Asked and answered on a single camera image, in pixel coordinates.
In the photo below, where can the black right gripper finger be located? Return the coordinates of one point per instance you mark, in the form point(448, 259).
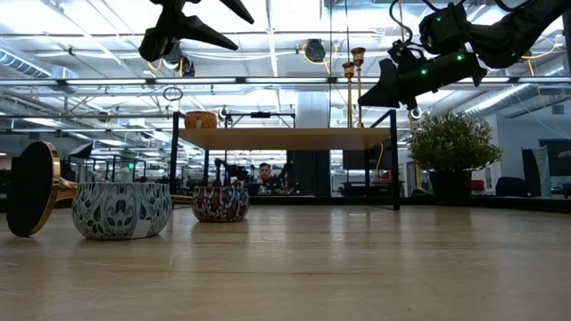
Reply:
point(386, 89)

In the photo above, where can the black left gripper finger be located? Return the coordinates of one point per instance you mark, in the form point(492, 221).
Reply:
point(236, 9)
point(201, 31)

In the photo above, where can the orange patterned candle tin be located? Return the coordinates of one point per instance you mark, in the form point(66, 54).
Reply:
point(201, 119)

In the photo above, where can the blue-green patterned candle tin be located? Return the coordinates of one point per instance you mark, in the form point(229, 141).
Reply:
point(120, 211)

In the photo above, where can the red patterned candle tin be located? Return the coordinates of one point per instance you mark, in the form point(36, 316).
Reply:
point(220, 205)

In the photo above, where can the tall gold candlestick holder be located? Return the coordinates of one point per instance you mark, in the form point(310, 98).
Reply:
point(31, 187)

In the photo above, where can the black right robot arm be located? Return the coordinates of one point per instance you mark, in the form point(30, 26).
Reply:
point(513, 35)

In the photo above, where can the black background robot arm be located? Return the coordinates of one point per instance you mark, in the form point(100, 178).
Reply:
point(223, 171)

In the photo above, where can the green potted plant black pot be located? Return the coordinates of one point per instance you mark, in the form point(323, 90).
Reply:
point(452, 142)

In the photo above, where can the black monitor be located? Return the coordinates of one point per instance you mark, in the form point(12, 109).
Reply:
point(357, 159)
point(560, 160)

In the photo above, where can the wooden shelf with black legs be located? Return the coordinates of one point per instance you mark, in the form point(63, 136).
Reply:
point(285, 138)

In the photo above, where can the red box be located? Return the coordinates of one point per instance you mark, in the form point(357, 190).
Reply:
point(477, 185)

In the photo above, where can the black office chair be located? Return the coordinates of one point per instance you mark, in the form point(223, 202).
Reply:
point(510, 187)

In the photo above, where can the person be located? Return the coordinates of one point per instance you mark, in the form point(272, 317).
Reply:
point(267, 178)

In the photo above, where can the black aluminium table frame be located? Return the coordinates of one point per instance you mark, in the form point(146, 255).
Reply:
point(513, 203)

